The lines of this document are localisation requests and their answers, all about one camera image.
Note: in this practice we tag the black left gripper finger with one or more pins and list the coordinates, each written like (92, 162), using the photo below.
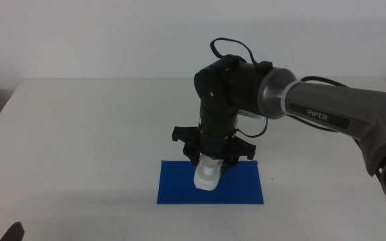
(13, 232)

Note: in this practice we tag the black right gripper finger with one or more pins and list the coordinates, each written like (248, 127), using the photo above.
(192, 157)
(228, 164)

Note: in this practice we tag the small white shoe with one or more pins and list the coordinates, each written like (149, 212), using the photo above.
(206, 177)

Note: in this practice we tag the right black Piper robot arm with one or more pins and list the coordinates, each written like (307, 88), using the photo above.
(313, 100)

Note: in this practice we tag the blue rectangular mat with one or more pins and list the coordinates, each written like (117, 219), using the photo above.
(176, 187)

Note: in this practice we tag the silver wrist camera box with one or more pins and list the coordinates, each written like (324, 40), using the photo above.
(250, 115)

